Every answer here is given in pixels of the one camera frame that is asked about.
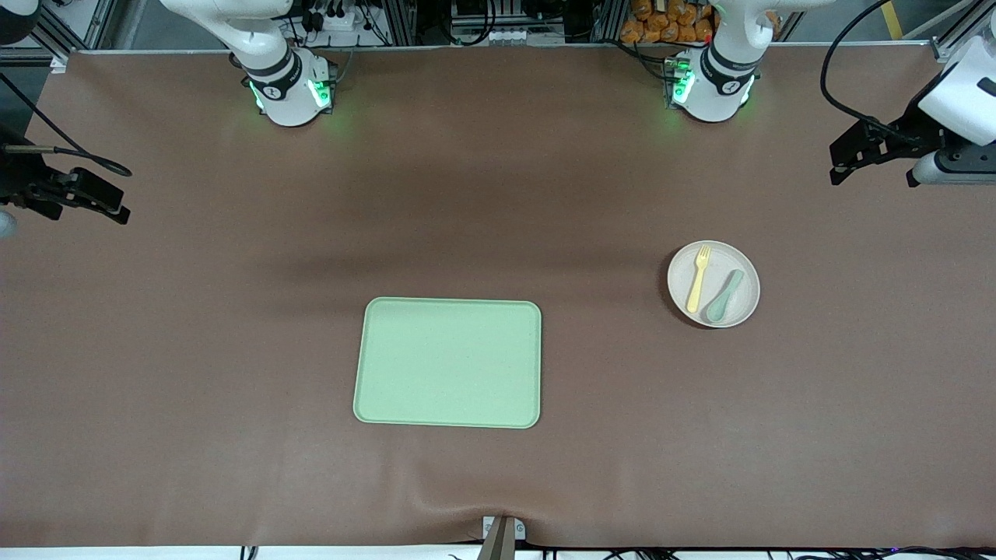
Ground cream round plate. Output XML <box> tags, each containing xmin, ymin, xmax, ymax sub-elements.
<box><xmin>667</xmin><ymin>240</ymin><xmax>761</xmax><ymax>329</ymax></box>

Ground yellow plastic fork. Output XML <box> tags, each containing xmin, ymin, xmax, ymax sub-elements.
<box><xmin>686</xmin><ymin>245</ymin><xmax>714</xmax><ymax>314</ymax></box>

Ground grey-green plastic spoon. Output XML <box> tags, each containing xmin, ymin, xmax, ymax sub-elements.
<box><xmin>706</xmin><ymin>269</ymin><xmax>745</xmax><ymax>324</ymax></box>

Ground orange round items bag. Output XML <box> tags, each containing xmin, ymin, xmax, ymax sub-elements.
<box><xmin>620</xmin><ymin>0</ymin><xmax>718</xmax><ymax>45</ymax></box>

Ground white power strip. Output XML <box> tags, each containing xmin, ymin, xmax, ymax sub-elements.
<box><xmin>307</xmin><ymin>6</ymin><xmax>360</xmax><ymax>33</ymax></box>

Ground brown table mat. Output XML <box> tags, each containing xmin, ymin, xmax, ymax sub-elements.
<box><xmin>0</xmin><ymin>45</ymin><xmax>996</xmax><ymax>550</ymax></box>

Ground light green rectangular tray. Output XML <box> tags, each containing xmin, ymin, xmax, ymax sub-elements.
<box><xmin>353</xmin><ymin>297</ymin><xmax>542</xmax><ymax>429</ymax></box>

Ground white connector strip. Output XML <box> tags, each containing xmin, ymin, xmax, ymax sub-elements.
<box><xmin>454</xmin><ymin>27</ymin><xmax>528</xmax><ymax>44</ymax></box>

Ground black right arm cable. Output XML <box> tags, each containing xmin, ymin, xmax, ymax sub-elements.
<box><xmin>0</xmin><ymin>72</ymin><xmax>134</xmax><ymax>177</ymax></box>

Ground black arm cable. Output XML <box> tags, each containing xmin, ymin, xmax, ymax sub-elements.
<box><xmin>819</xmin><ymin>0</ymin><xmax>927</xmax><ymax>147</ymax></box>
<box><xmin>0</xmin><ymin>72</ymin><xmax>134</xmax><ymax>177</ymax></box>

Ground aluminium frame profile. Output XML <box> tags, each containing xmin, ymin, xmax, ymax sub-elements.
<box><xmin>27</xmin><ymin>0</ymin><xmax>119</xmax><ymax>72</ymax></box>
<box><xmin>930</xmin><ymin>0</ymin><xmax>996</xmax><ymax>63</ymax></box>

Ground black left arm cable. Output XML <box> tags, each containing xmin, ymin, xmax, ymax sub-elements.
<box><xmin>819</xmin><ymin>0</ymin><xmax>927</xmax><ymax>147</ymax></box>

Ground metal table clamp bracket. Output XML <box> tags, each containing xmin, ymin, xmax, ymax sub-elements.
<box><xmin>476</xmin><ymin>515</ymin><xmax>528</xmax><ymax>560</ymax></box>

